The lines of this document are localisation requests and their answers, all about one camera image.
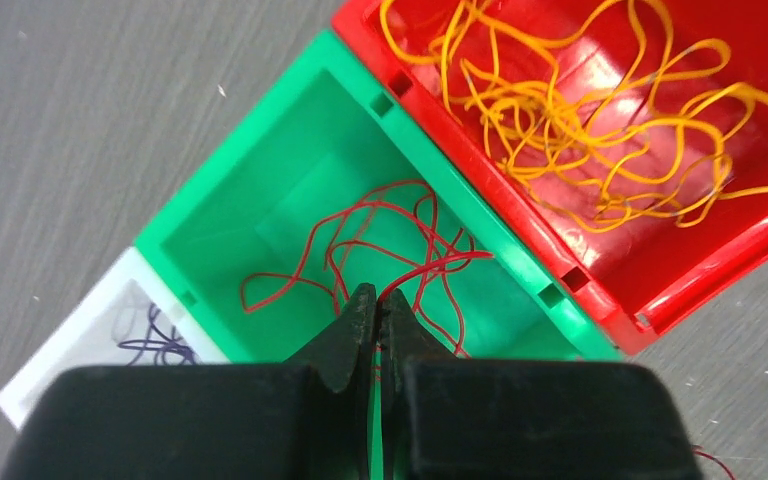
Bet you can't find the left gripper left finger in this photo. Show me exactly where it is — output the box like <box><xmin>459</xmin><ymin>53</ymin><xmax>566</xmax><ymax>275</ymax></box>
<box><xmin>1</xmin><ymin>283</ymin><xmax>376</xmax><ymax>479</ymax></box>

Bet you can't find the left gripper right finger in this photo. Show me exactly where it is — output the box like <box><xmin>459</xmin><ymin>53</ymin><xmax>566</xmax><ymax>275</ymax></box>
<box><xmin>377</xmin><ymin>290</ymin><xmax>703</xmax><ymax>479</ymax></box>

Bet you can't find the purple thin cable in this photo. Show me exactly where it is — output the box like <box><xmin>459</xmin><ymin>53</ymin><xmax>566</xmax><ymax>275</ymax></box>
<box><xmin>116</xmin><ymin>303</ymin><xmax>201</xmax><ymax>367</ymax></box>

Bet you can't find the red thin cable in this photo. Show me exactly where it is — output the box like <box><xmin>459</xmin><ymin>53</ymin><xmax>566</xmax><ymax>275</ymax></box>
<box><xmin>239</xmin><ymin>178</ymin><xmax>495</xmax><ymax>360</ymax></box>

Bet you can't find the yellow thin cable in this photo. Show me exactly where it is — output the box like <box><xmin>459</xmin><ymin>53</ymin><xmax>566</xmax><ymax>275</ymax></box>
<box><xmin>378</xmin><ymin>0</ymin><xmax>768</xmax><ymax>236</ymax></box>

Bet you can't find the white plastic bin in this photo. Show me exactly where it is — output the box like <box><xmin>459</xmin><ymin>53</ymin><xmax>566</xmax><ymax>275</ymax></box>
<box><xmin>0</xmin><ymin>247</ymin><xmax>228</xmax><ymax>430</ymax></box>

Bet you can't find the green plastic bin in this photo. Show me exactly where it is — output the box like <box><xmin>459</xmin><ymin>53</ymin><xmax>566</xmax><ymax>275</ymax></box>
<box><xmin>133</xmin><ymin>29</ymin><xmax>624</xmax><ymax>480</ymax></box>

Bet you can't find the red plastic bin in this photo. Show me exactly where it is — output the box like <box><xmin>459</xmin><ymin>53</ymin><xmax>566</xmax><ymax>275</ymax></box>
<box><xmin>332</xmin><ymin>1</ymin><xmax>768</xmax><ymax>354</ymax></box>

